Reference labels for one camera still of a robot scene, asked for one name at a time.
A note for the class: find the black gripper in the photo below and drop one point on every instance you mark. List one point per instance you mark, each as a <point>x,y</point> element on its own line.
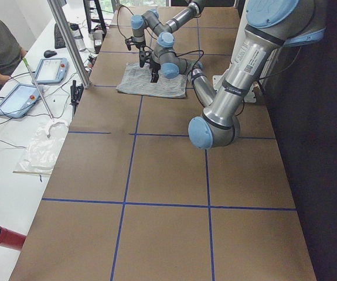
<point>141,46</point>
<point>155,67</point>

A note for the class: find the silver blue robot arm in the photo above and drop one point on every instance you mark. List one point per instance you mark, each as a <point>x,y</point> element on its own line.
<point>270,25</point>
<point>163,51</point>

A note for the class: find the water bottle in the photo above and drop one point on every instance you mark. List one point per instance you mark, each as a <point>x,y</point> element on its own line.
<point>77,36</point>

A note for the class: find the black tool on table edge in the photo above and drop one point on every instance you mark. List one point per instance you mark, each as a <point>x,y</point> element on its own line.
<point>76,92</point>

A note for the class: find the black keyboard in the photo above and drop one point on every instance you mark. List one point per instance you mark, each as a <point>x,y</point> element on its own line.
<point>59,42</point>

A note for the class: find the far blue teach pendant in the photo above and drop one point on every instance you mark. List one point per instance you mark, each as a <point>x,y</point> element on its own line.
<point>51,71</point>

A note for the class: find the blue teach pendant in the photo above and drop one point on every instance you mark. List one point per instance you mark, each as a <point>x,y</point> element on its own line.
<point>19,101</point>
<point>51,71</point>

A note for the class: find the black computer mouse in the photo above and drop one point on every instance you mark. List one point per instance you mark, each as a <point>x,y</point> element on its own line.
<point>49,53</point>

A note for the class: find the grabber stick with white hook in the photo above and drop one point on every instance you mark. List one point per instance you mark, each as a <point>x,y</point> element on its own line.
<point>53,121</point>

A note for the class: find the near blue teach pendant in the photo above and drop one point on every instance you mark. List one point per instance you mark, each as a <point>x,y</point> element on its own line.
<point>19,101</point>

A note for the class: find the clear plastic bag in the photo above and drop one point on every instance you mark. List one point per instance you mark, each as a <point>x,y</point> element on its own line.
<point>42,152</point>

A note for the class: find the wooden stick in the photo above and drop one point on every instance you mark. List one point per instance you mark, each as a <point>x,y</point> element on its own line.
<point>32,173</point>

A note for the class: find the red cylinder tube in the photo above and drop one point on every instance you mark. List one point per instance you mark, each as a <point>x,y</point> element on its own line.
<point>11,239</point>

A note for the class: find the aluminium frame post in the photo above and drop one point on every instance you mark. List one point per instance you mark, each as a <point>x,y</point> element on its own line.
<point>64,28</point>

